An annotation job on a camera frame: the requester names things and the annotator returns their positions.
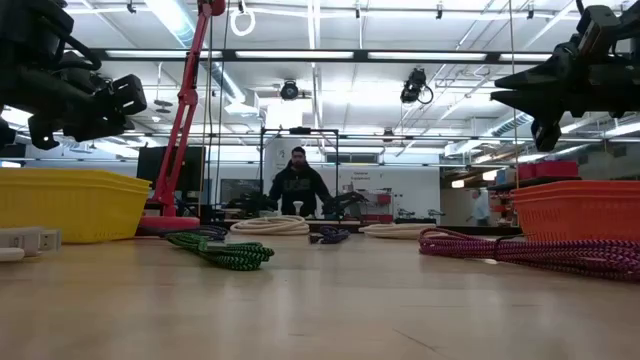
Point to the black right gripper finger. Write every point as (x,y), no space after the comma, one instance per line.
(545,104)
(545,80)

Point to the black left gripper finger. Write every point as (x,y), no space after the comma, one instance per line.
(95,129)
(44,127)

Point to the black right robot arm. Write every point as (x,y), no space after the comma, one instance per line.
(631,22)

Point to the black background robot arm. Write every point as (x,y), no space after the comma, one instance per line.
(345,202)
(250,202)

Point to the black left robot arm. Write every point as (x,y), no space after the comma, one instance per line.
(25,30)

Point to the black monitor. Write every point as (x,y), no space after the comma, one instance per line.
(147,170)

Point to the red storage bins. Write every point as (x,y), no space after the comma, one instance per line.
(555,170)

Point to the yellow plastic basket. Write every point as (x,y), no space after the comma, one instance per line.
(75,210)

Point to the orange plastic basket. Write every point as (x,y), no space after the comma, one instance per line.
(580,210)

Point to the red desk lamp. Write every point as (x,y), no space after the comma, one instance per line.
(170,223)

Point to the person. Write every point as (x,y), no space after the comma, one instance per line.
(298,187)
(481,207)

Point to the black overhead light beam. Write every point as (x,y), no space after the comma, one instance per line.
(360,56)

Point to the red background boxes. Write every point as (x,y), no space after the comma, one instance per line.
(382,199)

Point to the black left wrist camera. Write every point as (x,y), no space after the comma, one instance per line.
(130,95)

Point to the black ceiling camera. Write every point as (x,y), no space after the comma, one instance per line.
(289,91)
(414,85)

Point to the black background stand frame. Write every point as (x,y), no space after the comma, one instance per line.
(300,130)

